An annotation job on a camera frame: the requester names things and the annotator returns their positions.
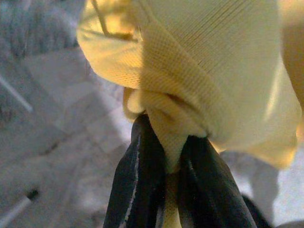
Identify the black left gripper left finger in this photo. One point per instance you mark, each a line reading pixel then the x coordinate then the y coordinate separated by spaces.
pixel 142 180

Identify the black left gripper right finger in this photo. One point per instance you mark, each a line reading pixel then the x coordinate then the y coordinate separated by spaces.
pixel 209 190

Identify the yellow shirt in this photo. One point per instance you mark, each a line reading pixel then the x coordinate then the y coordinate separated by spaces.
pixel 202 71

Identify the white plastic folding table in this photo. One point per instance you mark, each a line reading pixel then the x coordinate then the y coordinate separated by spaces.
pixel 14 211

